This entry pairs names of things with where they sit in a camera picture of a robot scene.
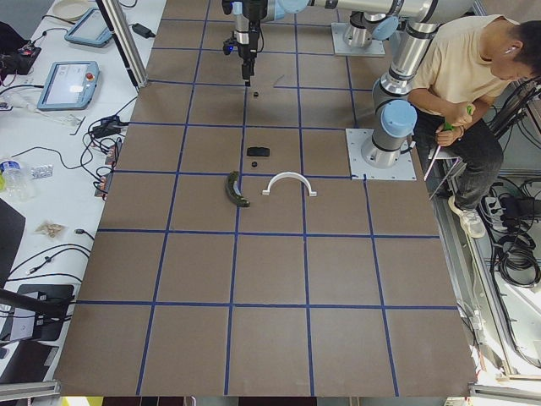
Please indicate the olive brake shoe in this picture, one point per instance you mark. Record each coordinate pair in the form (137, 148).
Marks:
(233, 191)

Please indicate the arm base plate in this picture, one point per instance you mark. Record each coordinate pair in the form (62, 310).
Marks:
(349, 40)
(367, 162)

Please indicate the seated person in beige shirt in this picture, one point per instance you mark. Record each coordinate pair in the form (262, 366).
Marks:
(468, 65)

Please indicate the blue teach pendant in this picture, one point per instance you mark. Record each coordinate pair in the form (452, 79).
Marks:
(90, 30)
(69, 86)

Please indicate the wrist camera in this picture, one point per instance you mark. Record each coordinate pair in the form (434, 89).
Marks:
(229, 45)

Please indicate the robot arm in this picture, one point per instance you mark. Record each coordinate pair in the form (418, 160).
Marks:
(410, 26)
(380, 26)

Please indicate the white curved plastic bracket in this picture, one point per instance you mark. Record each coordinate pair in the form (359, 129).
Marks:
(289, 177)

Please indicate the blue teach pendant far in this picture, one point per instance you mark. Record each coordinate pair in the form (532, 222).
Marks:
(90, 30)

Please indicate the aluminium frame post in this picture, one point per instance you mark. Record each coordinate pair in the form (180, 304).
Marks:
(116, 22)

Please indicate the blue teach pendant near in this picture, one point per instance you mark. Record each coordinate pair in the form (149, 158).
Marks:
(69, 86)

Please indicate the black brake pad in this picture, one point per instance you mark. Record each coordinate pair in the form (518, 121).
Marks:
(258, 151)

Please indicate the black laptop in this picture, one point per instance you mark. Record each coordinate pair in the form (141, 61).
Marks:
(12, 229)

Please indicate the black power adapter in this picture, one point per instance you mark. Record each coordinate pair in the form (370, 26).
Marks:
(142, 30)

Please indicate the clear plastic water bottle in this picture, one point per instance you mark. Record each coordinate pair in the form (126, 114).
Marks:
(17, 180)

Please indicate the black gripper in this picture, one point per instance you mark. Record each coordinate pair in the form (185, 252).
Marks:
(246, 52)

